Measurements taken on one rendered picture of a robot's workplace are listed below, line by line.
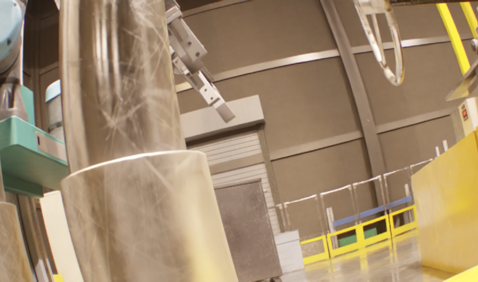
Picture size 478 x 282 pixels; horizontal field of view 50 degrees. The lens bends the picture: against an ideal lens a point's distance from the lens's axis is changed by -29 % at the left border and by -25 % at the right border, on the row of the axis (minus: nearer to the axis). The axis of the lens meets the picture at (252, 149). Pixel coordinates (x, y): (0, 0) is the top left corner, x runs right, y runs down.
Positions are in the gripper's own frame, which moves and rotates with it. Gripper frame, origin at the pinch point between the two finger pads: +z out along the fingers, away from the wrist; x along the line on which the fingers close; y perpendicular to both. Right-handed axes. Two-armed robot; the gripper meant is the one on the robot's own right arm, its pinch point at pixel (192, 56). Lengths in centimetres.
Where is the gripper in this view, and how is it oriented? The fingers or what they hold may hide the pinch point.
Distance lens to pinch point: 108.4
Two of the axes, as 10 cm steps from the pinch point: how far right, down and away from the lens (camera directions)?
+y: -8.1, 5.8, -1.0
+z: 5.8, 8.1, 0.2
